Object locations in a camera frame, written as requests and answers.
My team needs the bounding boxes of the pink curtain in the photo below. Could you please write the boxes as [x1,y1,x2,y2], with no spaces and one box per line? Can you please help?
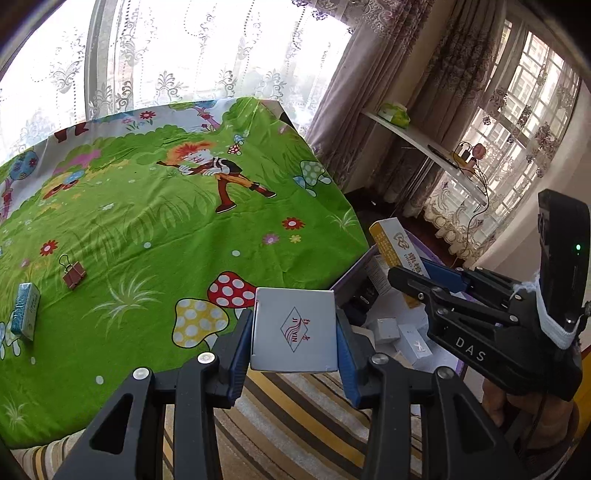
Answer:
[307,1,507,188]

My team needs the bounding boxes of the teal patterned box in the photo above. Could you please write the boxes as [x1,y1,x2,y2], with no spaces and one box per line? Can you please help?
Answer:
[10,282,41,341]

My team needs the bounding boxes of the gold white dental box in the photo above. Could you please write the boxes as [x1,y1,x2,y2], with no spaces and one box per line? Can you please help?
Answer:
[368,217,431,309]

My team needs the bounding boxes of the purple storage box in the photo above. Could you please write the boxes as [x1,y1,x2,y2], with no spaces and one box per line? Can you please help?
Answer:
[332,246,465,374]

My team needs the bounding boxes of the small white box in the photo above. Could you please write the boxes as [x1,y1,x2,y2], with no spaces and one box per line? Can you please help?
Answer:
[370,318,401,344]

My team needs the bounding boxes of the white diamond logo box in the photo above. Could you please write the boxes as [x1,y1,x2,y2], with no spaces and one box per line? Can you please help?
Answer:
[250,287,338,373]

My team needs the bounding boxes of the green tissue pack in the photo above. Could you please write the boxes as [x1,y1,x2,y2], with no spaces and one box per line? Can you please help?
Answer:
[378,102,411,129]

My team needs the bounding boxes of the plain white cube box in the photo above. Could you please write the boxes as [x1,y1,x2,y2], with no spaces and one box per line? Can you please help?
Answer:
[366,254,393,295]

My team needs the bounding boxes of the black instruction box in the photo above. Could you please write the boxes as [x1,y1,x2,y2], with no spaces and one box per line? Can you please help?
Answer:
[342,278,379,326]

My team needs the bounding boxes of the striped plush cushion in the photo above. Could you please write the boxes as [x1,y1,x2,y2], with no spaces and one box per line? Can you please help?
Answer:
[11,363,426,480]

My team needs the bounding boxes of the white lace curtain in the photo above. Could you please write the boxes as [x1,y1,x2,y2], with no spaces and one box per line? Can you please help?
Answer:
[1,1,352,161]

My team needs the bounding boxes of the person right hand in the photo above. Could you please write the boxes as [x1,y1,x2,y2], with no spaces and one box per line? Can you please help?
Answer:
[482,379,579,449]

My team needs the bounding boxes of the cartoon green tablecloth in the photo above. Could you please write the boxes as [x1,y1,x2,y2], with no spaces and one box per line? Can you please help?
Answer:
[1,97,367,448]

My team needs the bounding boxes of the pink binder clip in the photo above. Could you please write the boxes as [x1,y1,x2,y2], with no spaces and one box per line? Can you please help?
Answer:
[58,254,87,290]

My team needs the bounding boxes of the white logo box in bin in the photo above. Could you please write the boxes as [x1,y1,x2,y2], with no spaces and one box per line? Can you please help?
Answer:
[396,324,433,364]

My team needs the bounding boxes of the white wall shelf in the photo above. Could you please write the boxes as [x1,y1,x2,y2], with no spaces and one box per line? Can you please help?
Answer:
[363,111,486,204]

